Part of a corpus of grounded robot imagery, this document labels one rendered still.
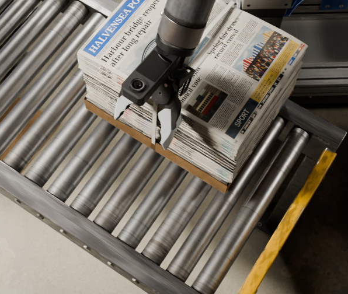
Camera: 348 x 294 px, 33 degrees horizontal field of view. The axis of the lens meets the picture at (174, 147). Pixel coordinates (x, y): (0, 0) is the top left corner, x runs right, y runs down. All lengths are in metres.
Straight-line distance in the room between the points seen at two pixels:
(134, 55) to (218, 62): 0.17
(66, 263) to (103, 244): 0.84
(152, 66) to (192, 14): 0.11
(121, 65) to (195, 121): 0.18
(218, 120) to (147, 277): 0.38
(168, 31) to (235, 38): 0.26
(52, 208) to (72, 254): 0.81
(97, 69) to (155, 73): 0.22
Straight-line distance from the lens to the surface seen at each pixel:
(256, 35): 1.21
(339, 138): 1.40
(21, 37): 1.52
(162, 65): 0.98
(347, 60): 2.22
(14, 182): 1.35
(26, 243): 2.15
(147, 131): 1.25
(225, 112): 1.09
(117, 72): 1.13
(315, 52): 2.20
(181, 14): 0.95
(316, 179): 1.32
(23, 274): 2.13
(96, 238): 1.28
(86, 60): 1.17
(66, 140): 1.37
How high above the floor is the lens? 2.04
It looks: 68 degrees down
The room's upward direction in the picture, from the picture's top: straight up
